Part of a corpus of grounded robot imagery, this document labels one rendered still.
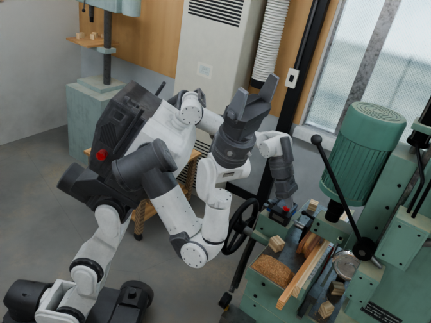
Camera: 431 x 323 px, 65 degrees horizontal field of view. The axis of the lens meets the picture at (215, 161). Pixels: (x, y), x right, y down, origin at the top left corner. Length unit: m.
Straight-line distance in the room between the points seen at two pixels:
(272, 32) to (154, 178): 1.75
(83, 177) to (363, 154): 0.94
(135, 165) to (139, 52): 2.53
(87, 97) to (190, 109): 2.08
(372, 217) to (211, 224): 0.56
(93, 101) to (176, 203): 2.16
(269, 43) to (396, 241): 1.72
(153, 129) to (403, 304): 0.97
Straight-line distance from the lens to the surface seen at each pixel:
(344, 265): 1.27
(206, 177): 0.80
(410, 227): 1.08
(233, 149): 0.73
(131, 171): 0.92
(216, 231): 0.91
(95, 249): 1.49
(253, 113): 0.70
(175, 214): 0.94
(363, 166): 1.15
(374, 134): 1.11
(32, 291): 1.91
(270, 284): 1.28
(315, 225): 1.35
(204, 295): 2.32
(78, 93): 3.14
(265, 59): 2.51
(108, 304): 2.04
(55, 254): 2.54
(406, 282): 1.28
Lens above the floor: 1.81
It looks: 30 degrees down
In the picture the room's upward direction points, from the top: 11 degrees clockwise
